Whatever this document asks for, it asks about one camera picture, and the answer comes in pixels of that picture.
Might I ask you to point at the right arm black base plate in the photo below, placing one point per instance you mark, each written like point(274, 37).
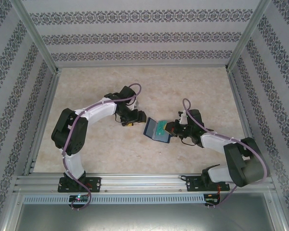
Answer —
point(192, 184)

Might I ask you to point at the blue leather card holder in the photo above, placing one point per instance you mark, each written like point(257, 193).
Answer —
point(149, 128)

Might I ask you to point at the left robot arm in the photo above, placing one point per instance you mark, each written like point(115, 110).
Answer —
point(67, 134)

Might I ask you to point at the aluminium table side rail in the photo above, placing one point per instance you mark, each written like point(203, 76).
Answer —
point(240, 101)
point(34, 156)

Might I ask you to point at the green credit card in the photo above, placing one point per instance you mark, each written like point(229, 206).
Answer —
point(162, 123)

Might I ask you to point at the grey metal panel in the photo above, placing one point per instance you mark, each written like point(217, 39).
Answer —
point(147, 216)

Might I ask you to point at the aluminium mounting rail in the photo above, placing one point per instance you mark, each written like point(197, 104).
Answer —
point(147, 183)

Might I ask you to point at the short aluminium frame post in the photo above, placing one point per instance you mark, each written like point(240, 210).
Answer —
point(12, 211)
point(277, 211)

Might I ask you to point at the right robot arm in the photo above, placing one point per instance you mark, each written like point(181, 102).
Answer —
point(243, 163)

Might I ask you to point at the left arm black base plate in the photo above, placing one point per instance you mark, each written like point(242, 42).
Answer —
point(94, 184)

